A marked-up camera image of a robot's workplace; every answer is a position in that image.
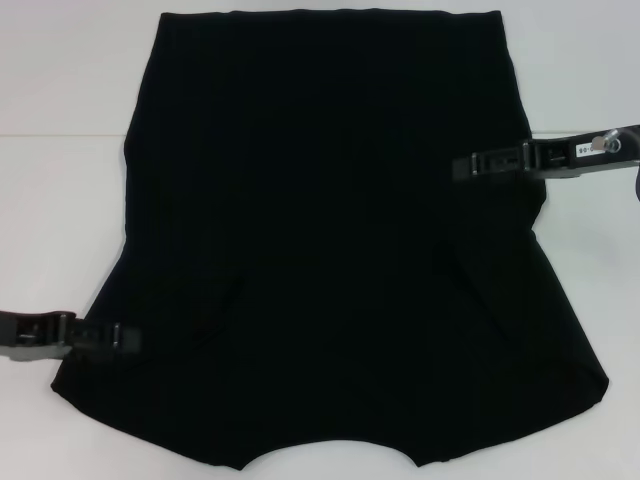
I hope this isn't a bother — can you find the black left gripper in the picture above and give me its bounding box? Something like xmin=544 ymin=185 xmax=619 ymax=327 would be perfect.
xmin=0 ymin=309 xmax=144 ymax=364

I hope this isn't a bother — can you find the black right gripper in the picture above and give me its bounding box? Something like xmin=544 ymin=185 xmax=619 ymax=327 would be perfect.
xmin=452 ymin=124 xmax=640 ymax=181

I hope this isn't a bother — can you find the black t-shirt with white print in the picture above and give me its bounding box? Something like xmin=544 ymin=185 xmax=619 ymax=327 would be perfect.
xmin=49 ymin=8 xmax=599 ymax=474

